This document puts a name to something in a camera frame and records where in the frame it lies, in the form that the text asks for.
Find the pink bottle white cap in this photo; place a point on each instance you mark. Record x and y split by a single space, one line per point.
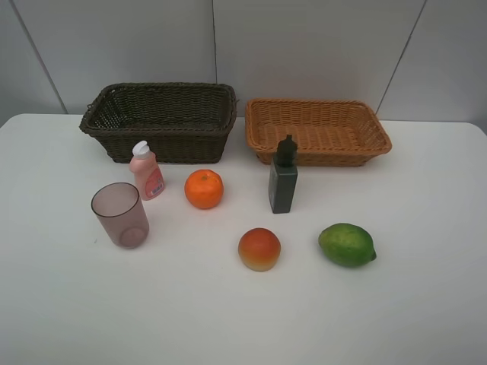
146 171

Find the dark brown wicker basket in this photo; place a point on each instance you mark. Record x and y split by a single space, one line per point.
187 123

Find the translucent purple plastic cup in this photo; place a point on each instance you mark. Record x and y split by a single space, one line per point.
119 209

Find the orange tangerine fruit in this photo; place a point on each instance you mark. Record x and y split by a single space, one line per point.
204 189

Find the dark green pump bottle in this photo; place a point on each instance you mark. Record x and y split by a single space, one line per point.
283 176

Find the light orange wicker basket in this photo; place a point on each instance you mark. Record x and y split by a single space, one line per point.
328 133

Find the green lime fruit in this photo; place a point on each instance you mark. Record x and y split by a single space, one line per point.
347 245

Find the red yellow peach fruit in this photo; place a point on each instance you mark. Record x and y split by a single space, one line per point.
259 249

